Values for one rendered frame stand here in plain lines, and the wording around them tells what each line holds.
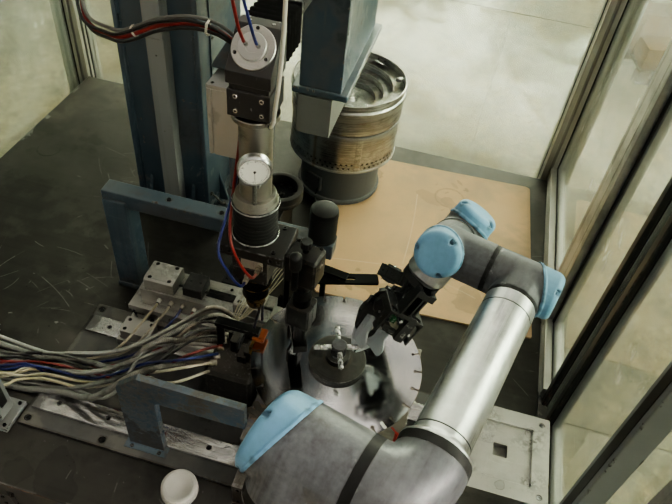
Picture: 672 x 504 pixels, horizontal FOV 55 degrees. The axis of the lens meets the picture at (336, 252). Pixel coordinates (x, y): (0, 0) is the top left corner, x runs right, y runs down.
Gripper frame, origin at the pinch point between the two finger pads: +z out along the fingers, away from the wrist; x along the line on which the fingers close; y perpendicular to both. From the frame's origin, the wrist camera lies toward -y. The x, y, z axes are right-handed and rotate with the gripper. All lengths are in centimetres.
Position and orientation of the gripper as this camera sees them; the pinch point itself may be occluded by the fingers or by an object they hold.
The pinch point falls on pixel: (357, 343)
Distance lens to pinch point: 124.4
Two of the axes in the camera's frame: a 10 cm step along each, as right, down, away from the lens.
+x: 8.3, 4.2, 3.7
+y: 0.9, 5.5, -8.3
